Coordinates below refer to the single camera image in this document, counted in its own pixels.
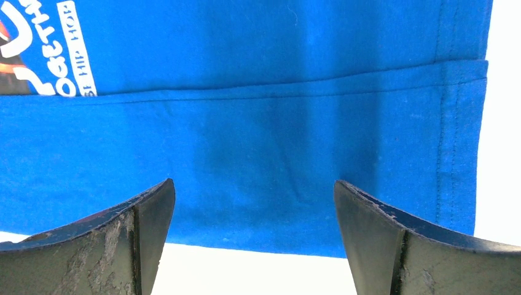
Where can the blue printed t-shirt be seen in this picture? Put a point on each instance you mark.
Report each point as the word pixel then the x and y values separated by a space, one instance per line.
pixel 253 108

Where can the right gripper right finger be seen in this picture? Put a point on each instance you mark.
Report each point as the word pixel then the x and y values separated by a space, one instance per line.
pixel 393 252

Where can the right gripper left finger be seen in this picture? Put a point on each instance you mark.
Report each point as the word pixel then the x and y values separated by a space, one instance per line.
pixel 115 251

